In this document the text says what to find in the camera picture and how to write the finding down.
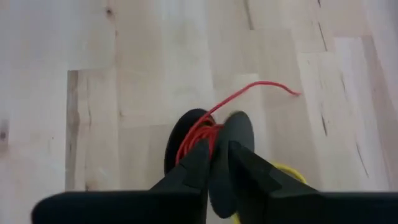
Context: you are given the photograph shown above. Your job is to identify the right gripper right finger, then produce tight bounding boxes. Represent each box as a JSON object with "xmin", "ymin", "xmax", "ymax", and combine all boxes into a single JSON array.
[{"xmin": 228, "ymin": 140, "xmax": 398, "ymax": 224}]

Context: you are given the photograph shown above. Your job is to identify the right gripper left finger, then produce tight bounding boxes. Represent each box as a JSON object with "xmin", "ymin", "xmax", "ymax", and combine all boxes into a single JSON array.
[{"xmin": 30, "ymin": 139, "xmax": 211, "ymax": 224}]

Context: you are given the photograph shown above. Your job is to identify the yellow cord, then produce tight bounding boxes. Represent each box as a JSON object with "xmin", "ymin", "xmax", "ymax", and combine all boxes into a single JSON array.
[{"xmin": 231, "ymin": 161, "xmax": 308, "ymax": 224}]

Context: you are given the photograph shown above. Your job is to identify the thin red wire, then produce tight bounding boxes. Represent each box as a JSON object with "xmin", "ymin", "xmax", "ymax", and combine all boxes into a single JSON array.
[{"xmin": 175, "ymin": 80, "xmax": 302, "ymax": 166}]

